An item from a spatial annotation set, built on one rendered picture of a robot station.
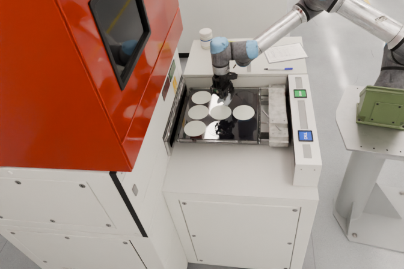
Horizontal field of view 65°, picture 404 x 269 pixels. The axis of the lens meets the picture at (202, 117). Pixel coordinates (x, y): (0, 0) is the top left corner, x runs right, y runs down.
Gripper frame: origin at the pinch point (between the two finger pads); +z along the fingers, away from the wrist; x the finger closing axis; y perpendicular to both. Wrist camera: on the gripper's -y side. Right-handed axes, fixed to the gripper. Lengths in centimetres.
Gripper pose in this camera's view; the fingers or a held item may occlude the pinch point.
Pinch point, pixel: (226, 102)
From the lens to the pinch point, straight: 154.6
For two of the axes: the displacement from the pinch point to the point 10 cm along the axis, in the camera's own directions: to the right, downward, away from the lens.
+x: 8.3, 3.2, -4.7
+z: 1.2, 7.2, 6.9
